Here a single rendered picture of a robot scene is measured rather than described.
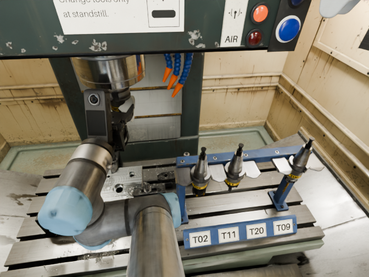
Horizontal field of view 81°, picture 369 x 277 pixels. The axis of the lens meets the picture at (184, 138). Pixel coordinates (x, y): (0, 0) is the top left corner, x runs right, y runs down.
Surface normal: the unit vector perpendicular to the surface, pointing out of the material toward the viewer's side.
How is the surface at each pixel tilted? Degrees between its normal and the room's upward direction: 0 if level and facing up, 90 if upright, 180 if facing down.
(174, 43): 90
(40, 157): 0
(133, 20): 90
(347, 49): 90
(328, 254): 24
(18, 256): 0
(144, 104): 90
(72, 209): 36
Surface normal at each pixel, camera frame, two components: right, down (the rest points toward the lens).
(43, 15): 0.15, 0.66
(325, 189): -0.39, -0.66
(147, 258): -0.21, -0.97
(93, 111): -0.09, 0.22
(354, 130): -0.99, 0.08
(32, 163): 0.02, -0.75
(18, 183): 0.42, -0.72
